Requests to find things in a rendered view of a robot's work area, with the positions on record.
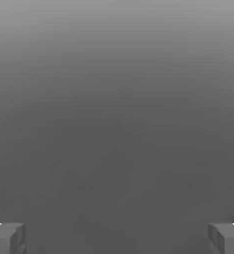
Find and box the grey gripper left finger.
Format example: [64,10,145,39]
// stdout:
[0,222,28,254]

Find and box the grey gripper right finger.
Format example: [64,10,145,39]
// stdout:
[207,222,234,254]

